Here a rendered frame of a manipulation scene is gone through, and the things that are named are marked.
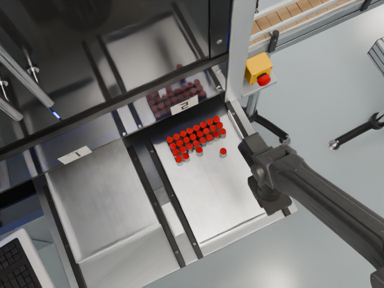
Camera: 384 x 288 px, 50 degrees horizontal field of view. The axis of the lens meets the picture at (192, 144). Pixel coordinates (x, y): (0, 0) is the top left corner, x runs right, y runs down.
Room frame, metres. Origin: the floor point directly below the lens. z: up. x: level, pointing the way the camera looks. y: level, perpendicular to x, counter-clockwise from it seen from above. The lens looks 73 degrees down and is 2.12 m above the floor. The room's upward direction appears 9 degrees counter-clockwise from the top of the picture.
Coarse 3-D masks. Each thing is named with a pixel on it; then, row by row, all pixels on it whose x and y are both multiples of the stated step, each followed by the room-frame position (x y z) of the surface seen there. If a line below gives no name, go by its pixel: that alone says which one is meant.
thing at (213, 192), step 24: (216, 144) 0.37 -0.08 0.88; (168, 168) 0.32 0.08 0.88; (192, 168) 0.31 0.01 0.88; (216, 168) 0.30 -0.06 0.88; (240, 168) 0.28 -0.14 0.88; (192, 192) 0.23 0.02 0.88; (216, 192) 0.22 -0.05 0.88; (240, 192) 0.21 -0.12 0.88; (192, 216) 0.16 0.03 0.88; (216, 216) 0.15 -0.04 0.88; (240, 216) 0.14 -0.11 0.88; (264, 216) 0.13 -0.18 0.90
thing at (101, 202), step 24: (120, 144) 0.42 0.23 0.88; (72, 168) 0.37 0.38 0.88; (96, 168) 0.35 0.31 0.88; (120, 168) 0.34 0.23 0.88; (72, 192) 0.29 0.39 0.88; (96, 192) 0.28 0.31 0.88; (120, 192) 0.27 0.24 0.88; (144, 192) 0.25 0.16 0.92; (72, 216) 0.22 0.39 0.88; (96, 216) 0.21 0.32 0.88; (120, 216) 0.19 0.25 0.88; (144, 216) 0.18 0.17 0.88; (72, 240) 0.15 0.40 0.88; (96, 240) 0.13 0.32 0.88; (120, 240) 0.12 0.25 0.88
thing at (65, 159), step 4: (84, 148) 0.37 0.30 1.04; (88, 148) 0.37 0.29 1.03; (72, 152) 0.36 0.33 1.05; (80, 152) 0.37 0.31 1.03; (84, 152) 0.37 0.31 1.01; (88, 152) 0.37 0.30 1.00; (64, 156) 0.35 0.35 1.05; (68, 156) 0.36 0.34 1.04; (72, 156) 0.36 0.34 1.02; (76, 156) 0.36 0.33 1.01; (60, 160) 0.35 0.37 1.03; (64, 160) 0.35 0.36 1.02; (68, 160) 0.35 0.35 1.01; (72, 160) 0.36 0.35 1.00
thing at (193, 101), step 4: (196, 96) 0.47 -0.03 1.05; (188, 100) 0.46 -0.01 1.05; (192, 100) 0.47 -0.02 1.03; (196, 100) 0.47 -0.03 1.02; (180, 104) 0.46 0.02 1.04; (184, 104) 0.46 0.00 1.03; (188, 104) 0.46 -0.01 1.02; (192, 104) 0.47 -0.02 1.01; (196, 104) 0.47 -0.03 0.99; (172, 108) 0.45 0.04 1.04; (176, 108) 0.45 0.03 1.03; (180, 108) 0.46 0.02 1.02; (172, 112) 0.45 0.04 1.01; (176, 112) 0.45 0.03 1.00
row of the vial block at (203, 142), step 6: (216, 132) 0.40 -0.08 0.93; (222, 132) 0.39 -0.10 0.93; (204, 138) 0.38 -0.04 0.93; (210, 138) 0.38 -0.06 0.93; (216, 138) 0.38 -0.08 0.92; (222, 138) 0.39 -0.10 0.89; (198, 144) 0.37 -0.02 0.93; (204, 144) 0.37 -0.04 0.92; (210, 144) 0.37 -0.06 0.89; (174, 150) 0.36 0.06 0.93; (180, 150) 0.36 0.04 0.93; (186, 150) 0.36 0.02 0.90; (192, 150) 0.36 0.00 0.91; (174, 156) 0.34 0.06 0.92
